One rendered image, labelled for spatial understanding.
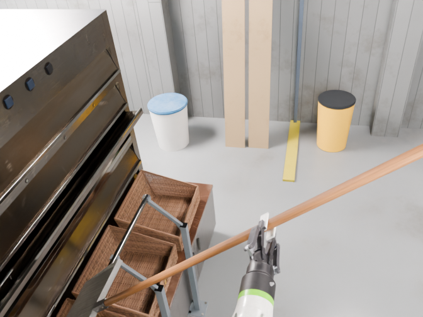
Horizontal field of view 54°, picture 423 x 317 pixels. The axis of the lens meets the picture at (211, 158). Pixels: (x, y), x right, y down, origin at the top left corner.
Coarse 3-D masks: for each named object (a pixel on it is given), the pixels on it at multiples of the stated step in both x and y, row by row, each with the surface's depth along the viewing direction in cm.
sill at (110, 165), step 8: (128, 136) 310; (120, 152) 297; (112, 160) 288; (104, 176) 278; (96, 184) 268; (88, 200) 259; (80, 208) 251; (72, 216) 246; (72, 224) 244; (64, 232) 237; (56, 240) 232; (56, 248) 230; (48, 256) 224; (40, 264) 219; (40, 272) 218; (32, 280) 212; (24, 288) 208; (24, 296) 206; (16, 304) 201; (8, 312) 198
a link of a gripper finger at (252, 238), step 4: (256, 228) 118; (252, 232) 118; (256, 232) 118; (252, 236) 116; (256, 236) 116; (248, 240) 116; (252, 240) 115; (256, 240) 116; (248, 244) 115; (252, 244) 114; (244, 248) 113
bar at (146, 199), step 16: (160, 208) 260; (176, 224) 265; (112, 256) 221; (192, 256) 285; (128, 272) 225; (192, 272) 292; (160, 288) 228; (192, 288) 304; (160, 304) 236; (192, 304) 325
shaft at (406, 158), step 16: (400, 160) 100; (368, 176) 105; (336, 192) 110; (304, 208) 116; (272, 224) 123; (240, 240) 130; (208, 256) 139; (160, 272) 155; (176, 272) 149; (128, 288) 167; (144, 288) 161
